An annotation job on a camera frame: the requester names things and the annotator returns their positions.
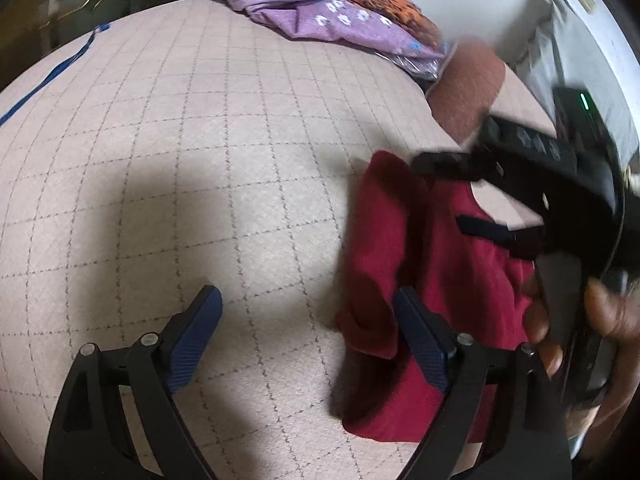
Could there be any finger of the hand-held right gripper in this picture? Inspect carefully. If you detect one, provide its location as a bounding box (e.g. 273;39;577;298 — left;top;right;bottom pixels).
456;214;547;262
412;151;496;182

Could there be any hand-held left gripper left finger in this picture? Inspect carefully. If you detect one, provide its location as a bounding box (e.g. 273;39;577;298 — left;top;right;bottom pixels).
42;285;224;480

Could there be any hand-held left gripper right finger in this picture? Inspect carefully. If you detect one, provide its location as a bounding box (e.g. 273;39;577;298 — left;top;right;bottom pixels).
394;287;574;480

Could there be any dark red shirt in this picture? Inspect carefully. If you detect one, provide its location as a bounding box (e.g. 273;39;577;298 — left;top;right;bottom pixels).
332;150;551;443

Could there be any person's right hand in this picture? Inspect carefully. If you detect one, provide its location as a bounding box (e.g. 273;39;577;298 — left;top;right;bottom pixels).
522;279;640;436

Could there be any grey pillow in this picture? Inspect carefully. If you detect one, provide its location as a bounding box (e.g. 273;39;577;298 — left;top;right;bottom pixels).
520;25;640;156

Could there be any pink checked bed sheet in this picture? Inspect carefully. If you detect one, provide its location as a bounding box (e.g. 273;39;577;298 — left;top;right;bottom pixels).
0;0;576;480

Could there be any purple floral cloth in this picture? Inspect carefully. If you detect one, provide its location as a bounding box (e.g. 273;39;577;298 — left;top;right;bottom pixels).
214;0;446;81

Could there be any blue strap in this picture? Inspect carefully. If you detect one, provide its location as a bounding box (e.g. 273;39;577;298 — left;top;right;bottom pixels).
0;24;110;127

